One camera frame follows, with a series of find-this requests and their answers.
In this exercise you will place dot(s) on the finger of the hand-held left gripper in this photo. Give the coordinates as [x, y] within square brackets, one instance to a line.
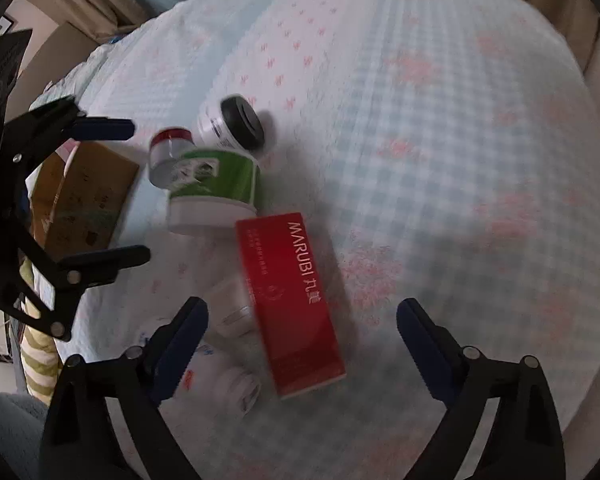
[107, 259]
[105, 129]

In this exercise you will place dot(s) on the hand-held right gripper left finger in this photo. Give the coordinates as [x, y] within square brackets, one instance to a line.
[177, 347]

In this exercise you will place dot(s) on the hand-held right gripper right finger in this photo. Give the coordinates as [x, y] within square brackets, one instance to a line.
[427, 347]

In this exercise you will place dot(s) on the brown cardboard box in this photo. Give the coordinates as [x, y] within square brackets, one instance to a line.
[77, 200]

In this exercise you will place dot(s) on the red rectangular box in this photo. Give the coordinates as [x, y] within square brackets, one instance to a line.
[289, 305]

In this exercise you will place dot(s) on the green label white jar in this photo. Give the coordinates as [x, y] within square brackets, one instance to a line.
[214, 191]

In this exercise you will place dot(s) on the small red-capped silver bottle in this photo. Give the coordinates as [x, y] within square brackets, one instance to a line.
[166, 157]

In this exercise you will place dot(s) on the small white bottle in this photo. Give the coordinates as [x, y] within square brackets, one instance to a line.
[234, 308]

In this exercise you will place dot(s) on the striped green white cloth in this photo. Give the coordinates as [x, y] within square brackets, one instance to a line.
[37, 360]

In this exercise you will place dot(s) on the white bottle with black cap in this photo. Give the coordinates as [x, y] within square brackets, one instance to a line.
[231, 123]

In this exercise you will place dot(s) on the checkered floral bedsheet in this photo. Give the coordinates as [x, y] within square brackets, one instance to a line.
[360, 200]

